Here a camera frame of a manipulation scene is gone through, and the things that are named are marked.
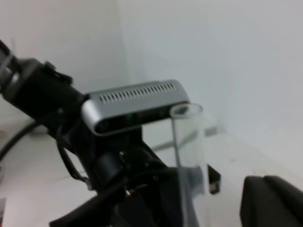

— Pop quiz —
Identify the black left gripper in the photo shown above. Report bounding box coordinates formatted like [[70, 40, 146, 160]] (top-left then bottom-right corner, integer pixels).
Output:
[[48, 113, 221, 227]]

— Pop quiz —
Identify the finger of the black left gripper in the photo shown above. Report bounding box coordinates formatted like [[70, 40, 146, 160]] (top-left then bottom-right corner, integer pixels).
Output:
[[207, 165, 221, 194]]

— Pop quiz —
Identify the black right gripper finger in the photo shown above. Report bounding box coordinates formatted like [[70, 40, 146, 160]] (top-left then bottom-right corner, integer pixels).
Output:
[[240, 175, 303, 227]]

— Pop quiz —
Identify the clear glass test tube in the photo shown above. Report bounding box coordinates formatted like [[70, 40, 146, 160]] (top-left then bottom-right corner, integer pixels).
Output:
[[170, 103, 211, 227]]

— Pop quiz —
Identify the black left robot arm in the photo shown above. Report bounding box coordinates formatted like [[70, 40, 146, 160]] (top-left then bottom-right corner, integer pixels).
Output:
[[0, 44, 221, 227]]

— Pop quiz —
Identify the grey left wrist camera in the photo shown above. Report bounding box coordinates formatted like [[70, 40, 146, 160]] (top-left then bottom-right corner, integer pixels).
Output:
[[81, 80, 190, 136]]

